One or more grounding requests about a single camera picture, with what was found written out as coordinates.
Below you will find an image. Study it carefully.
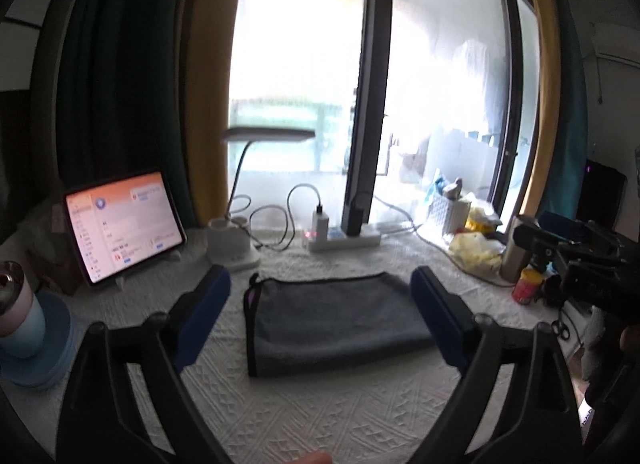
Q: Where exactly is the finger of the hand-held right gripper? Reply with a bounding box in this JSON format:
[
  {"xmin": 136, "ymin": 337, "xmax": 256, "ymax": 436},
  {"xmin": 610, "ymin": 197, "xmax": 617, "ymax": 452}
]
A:
[{"xmin": 514, "ymin": 224, "xmax": 568, "ymax": 260}]

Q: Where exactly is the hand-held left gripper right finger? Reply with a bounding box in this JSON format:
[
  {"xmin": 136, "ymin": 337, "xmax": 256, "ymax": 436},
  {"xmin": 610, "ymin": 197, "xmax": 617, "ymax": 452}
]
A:
[{"xmin": 409, "ymin": 266, "xmax": 587, "ymax": 464}]

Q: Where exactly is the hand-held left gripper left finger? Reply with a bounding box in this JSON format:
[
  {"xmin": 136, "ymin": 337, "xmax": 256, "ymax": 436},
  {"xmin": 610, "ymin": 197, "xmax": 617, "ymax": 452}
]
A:
[{"xmin": 55, "ymin": 264, "xmax": 232, "ymax": 464}]

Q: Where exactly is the grey towel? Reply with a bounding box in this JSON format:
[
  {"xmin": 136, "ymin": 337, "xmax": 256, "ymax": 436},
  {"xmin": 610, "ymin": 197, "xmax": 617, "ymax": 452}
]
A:
[{"xmin": 243, "ymin": 271, "xmax": 435, "ymax": 379}]

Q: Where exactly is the person's right hand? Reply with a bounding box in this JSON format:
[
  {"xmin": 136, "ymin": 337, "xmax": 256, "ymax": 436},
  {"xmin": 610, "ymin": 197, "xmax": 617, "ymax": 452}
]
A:
[{"xmin": 619, "ymin": 325, "xmax": 640, "ymax": 354}]

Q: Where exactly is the steel tumbler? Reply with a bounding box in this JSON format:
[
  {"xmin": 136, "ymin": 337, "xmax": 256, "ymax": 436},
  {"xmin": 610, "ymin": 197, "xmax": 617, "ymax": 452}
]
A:
[{"xmin": 499, "ymin": 215, "xmax": 537, "ymax": 283}]

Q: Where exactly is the red jar with yellow lid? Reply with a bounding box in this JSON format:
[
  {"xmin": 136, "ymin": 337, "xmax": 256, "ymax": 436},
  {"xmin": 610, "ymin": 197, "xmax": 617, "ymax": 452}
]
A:
[{"xmin": 512, "ymin": 267, "xmax": 544, "ymax": 305}]

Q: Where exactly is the yellow plastic bag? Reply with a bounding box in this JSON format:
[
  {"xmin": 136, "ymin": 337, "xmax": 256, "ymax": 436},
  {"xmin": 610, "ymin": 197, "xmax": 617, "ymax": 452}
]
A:
[{"xmin": 448, "ymin": 230, "xmax": 504, "ymax": 273}]

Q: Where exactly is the white desk lamp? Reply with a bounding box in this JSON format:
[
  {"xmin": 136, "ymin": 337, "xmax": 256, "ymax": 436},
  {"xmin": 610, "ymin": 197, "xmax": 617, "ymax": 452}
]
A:
[{"xmin": 206, "ymin": 127, "xmax": 316, "ymax": 273}]

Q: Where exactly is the black monitor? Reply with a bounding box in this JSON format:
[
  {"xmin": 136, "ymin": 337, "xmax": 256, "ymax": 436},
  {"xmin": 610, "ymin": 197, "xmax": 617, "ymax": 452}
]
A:
[{"xmin": 584, "ymin": 159, "xmax": 629, "ymax": 234}]

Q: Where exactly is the white tablet stand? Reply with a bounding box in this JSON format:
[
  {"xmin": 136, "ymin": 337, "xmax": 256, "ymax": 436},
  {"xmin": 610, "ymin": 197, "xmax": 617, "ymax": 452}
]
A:
[{"xmin": 111, "ymin": 249, "xmax": 182, "ymax": 291}]

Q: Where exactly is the white woven basket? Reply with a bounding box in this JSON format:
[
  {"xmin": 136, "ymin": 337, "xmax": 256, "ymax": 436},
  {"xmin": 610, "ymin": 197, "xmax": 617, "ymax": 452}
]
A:
[{"xmin": 426, "ymin": 191, "xmax": 474, "ymax": 235}]

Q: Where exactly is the white power strip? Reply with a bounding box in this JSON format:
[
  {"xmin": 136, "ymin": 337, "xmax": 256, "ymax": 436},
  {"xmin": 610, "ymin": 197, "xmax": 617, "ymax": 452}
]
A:
[{"xmin": 302, "ymin": 224, "xmax": 382, "ymax": 253}]

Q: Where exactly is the tablet with lit screen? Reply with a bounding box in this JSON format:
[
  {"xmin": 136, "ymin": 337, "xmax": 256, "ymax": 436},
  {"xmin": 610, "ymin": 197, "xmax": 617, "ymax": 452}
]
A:
[{"xmin": 62, "ymin": 169, "xmax": 189, "ymax": 288}]

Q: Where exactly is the black power adapter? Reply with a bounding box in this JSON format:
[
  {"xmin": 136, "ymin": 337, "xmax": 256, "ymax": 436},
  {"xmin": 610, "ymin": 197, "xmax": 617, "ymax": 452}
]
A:
[{"xmin": 341, "ymin": 201, "xmax": 371, "ymax": 238}]

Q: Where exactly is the teal curtain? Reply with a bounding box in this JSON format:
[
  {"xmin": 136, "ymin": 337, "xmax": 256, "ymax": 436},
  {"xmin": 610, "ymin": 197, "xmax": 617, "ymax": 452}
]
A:
[{"xmin": 540, "ymin": 0, "xmax": 591, "ymax": 220}]

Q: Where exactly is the white charger plug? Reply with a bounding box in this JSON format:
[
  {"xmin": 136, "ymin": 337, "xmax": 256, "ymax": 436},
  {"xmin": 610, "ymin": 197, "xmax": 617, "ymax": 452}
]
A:
[{"xmin": 312, "ymin": 203, "xmax": 329, "ymax": 241}]

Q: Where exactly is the white textured tablecloth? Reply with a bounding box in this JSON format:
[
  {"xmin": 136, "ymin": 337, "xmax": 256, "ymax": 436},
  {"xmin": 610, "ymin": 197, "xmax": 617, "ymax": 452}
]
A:
[{"xmin": 0, "ymin": 226, "xmax": 593, "ymax": 464}]

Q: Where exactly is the blue round tray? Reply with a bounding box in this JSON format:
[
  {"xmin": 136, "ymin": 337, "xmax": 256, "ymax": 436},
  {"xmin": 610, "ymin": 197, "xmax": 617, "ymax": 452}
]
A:
[{"xmin": 0, "ymin": 291, "xmax": 74, "ymax": 391}]

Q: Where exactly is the yellow curtain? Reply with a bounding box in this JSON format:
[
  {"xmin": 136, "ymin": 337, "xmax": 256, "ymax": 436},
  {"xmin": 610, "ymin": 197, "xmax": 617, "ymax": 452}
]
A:
[
  {"xmin": 184, "ymin": 0, "xmax": 251, "ymax": 230},
  {"xmin": 515, "ymin": 0, "xmax": 563, "ymax": 220}
]

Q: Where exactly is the pink and blue tumbler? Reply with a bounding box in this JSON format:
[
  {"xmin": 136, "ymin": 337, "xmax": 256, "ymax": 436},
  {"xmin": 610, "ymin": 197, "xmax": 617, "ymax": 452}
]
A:
[{"xmin": 0, "ymin": 260, "xmax": 49, "ymax": 360}]

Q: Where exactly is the white air conditioner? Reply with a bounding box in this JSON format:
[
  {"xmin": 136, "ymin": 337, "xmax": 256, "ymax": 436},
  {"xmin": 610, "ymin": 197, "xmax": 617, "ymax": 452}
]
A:
[{"xmin": 589, "ymin": 20, "xmax": 640, "ymax": 64}]

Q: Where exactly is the dark green curtain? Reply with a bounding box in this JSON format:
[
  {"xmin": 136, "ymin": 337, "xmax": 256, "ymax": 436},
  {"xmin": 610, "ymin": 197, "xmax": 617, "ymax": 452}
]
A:
[{"xmin": 55, "ymin": 0, "xmax": 197, "ymax": 230}]

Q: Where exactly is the white charger with cable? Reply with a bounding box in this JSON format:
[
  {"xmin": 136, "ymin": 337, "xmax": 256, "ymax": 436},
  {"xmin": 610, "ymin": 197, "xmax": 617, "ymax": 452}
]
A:
[{"xmin": 248, "ymin": 183, "xmax": 321, "ymax": 251}]

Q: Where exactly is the black window frame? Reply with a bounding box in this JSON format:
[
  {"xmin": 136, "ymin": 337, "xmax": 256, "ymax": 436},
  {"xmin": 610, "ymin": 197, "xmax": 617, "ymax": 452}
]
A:
[{"xmin": 341, "ymin": 0, "xmax": 394, "ymax": 237}]

